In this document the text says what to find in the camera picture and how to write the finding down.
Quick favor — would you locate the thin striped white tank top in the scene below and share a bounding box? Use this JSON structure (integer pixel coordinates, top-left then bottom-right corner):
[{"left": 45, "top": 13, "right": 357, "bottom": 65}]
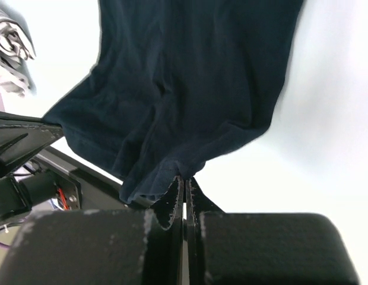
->
[{"left": 0, "top": 9, "right": 36, "bottom": 97}]

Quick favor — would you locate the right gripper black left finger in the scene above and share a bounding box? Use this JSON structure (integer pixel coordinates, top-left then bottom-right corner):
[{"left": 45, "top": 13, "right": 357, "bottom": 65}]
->
[{"left": 0, "top": 178, "right": 184, "bottom": 285}]

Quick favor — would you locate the navy tank top red trim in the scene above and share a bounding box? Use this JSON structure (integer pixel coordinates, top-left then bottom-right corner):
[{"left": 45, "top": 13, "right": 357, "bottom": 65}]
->
[{"left": 43, "top": 1, "right": 303, "bottom": 203}]

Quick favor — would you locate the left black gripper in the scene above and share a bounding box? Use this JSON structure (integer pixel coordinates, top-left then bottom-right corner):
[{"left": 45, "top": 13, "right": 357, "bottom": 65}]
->
[{"left": 0, "top": 111, "right": 64, "bottom": 223}]

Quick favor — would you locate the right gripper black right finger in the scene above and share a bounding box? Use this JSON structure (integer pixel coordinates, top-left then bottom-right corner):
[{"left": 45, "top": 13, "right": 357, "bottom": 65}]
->
[{"left": 185, "top": 179, "right": 360, "bottom": 285}]

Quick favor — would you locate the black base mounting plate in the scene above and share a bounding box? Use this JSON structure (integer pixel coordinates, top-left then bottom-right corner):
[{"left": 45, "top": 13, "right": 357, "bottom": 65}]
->
[{"left": 35, "top": 147, "right": 153, "bottom": 210}]

